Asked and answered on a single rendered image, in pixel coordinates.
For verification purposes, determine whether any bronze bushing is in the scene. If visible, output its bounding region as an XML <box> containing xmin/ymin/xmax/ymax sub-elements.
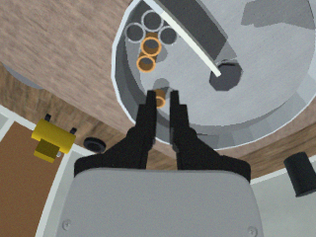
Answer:
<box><xmin>154</xmin><ymin>89</ymin><xmax>165</xmax><ymax>109</ymax></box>
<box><xmin>141</xmin><ymin>32</ymin><xmax>162</xmax><ymax>56</ymax></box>
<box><xmin>136</xmin><ymin>51</ymin><xmax>156</xmax><ymax>72</ymax></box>

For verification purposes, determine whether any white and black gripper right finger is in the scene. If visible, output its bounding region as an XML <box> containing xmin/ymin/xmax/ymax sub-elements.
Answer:
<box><xmin>170</xmin><ymin>90</ymin><xmax>251</xmax><ymax>183</ymax></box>

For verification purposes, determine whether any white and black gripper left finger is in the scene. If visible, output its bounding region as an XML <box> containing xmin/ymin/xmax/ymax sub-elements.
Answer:
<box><xmin>74</xmin><ymin>90</ymin><xmax>157</xmax><ymax>178</ymax></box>

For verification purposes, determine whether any grey metal ring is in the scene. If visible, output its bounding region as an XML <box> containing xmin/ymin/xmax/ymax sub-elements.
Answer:
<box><xmin>158</xmin><ymin>22</ymin><xmax>180</xmax><ymax>46</ymax></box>
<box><xmin>141</xmin><ymin>8</ymin><xmax>164</xmax><ymax>33</ymax></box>
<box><xmin>124</xmin><ymin>19</ymin><xmax>147</xmax><ymax>43</ymax></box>

